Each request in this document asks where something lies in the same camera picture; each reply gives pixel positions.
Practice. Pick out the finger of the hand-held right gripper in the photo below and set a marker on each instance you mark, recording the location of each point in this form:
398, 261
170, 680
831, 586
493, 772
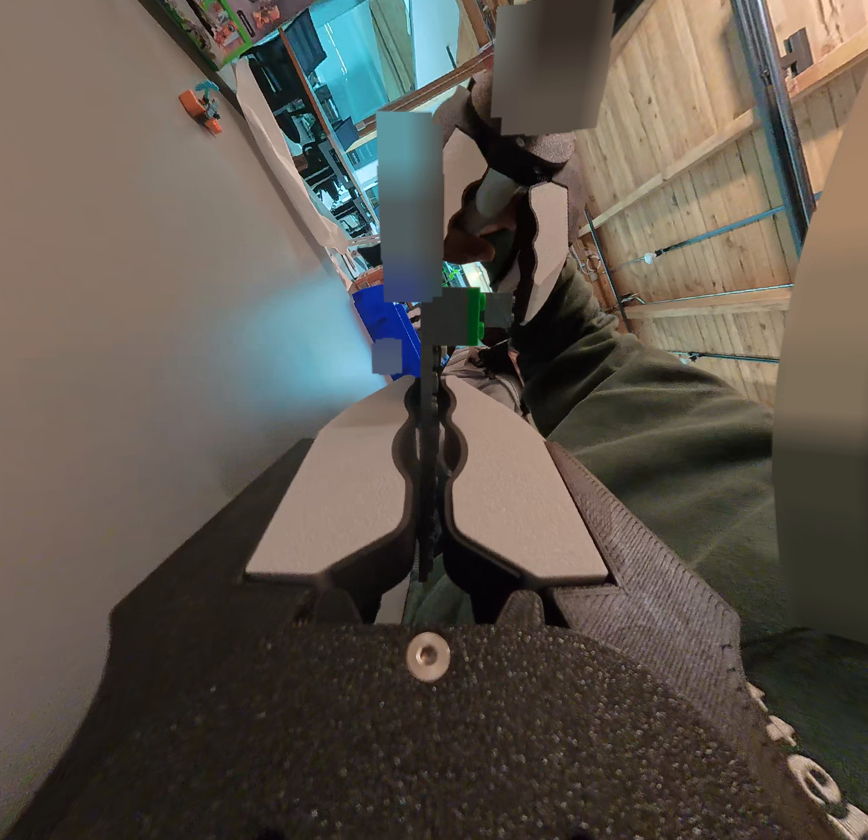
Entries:
550, 236
458, 168

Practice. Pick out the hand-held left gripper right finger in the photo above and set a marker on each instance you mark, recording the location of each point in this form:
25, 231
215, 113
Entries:
522, 494

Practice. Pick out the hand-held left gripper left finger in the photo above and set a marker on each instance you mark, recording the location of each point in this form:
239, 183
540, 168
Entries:
332, 494

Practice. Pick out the grey green brick model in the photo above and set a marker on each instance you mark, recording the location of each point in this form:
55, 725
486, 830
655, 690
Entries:
425, 487

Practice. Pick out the person's right forearm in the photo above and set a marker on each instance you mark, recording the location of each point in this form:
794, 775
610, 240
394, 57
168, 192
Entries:
644, 433

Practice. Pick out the grey desk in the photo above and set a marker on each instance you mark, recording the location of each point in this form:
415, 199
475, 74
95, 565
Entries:
135, 379

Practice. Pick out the person's right hand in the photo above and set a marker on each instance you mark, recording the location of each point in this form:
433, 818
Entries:
468, 240

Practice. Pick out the blue plastic bin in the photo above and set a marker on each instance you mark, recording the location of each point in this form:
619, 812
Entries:
380, 314

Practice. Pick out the crumpled white paper bag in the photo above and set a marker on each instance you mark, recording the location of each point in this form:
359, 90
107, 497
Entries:
271, 135

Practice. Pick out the small orange brick figure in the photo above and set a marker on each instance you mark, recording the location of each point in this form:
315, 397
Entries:
203, 107

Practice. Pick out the green brick toy box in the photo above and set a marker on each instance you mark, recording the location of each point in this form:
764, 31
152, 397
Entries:
217, 19

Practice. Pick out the person's green sweatshirt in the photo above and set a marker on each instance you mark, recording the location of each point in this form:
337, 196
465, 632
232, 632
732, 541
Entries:
807, 704

